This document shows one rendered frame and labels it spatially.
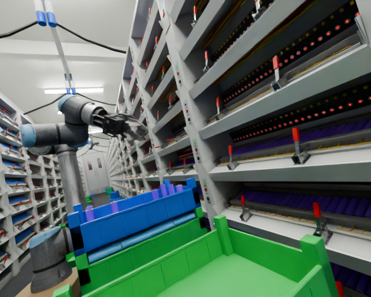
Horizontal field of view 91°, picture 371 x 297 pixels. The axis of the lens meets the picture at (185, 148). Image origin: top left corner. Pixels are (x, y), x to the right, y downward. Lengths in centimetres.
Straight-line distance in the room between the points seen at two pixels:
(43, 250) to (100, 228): 91
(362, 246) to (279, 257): 26
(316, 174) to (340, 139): 9
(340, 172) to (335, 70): 21
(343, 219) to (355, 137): 20
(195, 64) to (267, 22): 48
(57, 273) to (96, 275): 90
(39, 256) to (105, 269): 91
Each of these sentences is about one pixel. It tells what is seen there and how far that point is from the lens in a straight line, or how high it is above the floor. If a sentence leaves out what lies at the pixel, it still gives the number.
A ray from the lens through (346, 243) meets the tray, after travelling 59.
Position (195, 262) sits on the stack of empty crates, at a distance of 41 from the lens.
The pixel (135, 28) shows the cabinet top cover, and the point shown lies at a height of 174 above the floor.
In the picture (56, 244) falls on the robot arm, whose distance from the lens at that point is 134.
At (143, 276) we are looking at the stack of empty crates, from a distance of 37.
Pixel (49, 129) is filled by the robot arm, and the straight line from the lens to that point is 90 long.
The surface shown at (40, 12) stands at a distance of 226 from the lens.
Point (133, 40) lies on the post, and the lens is 185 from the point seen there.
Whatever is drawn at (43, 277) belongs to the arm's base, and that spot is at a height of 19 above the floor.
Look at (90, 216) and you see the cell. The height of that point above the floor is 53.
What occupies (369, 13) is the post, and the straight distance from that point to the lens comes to 48.
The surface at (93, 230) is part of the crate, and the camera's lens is 44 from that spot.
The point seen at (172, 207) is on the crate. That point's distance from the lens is 48.
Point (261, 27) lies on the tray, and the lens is 61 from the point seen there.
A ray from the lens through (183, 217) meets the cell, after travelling 51.
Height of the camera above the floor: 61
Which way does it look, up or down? 4 degrees up
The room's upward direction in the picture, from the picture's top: 13 degrees counter-clockwise
